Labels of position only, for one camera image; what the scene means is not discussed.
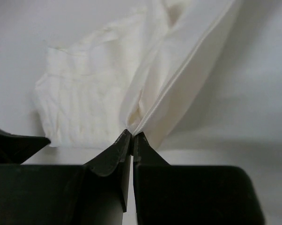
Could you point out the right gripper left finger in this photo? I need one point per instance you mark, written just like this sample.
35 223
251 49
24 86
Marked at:
94 193

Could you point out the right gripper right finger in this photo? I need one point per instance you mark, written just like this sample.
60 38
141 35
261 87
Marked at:
191 194

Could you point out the white pleated skirt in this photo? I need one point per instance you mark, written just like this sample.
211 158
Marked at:
139 73

